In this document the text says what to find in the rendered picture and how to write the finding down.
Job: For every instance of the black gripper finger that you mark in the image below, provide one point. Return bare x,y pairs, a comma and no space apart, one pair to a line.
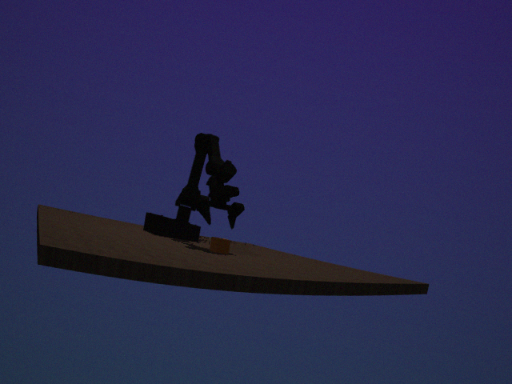
232,217
204,210

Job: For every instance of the orange-brown cube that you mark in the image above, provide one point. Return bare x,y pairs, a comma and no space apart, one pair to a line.
220,245

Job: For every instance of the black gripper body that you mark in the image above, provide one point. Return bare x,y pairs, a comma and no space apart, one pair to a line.
219,203

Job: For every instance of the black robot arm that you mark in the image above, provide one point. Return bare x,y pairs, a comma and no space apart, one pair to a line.
221,172

